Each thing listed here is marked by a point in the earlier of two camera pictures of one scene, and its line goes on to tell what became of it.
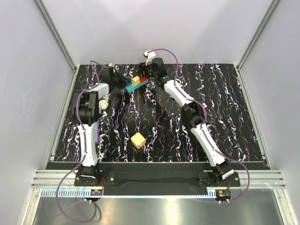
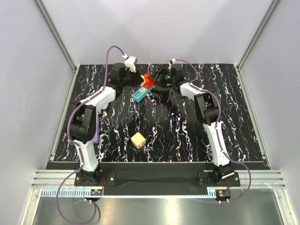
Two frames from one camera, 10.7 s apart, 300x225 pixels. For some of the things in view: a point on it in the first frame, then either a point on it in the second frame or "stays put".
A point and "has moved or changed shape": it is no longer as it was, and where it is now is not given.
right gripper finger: (142, 66) → (157, 73)
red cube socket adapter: (138, 73) has moved or changed shape
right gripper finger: (141, 75) → (158, 87)
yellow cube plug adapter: (137, 80) has moved or changed shape
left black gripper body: (116, 76) → (130, 79)
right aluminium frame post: (271, 10) stays put
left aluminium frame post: (56, 35) stays put
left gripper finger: (128, 79) → (139, 79)
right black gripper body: (148, 72) → (166, 79)
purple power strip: (97, 131) stays put
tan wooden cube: (138, 140) stays put
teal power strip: (131, 86) → (141, 93)
